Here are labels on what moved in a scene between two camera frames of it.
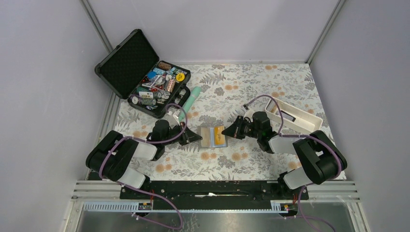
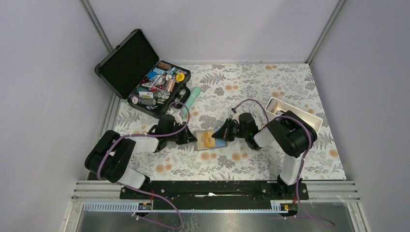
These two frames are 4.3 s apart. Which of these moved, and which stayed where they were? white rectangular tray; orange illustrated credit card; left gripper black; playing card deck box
Moved: orange illustrated credit card
Stayed: white rectangular tray; playing card deck box; left gripper black
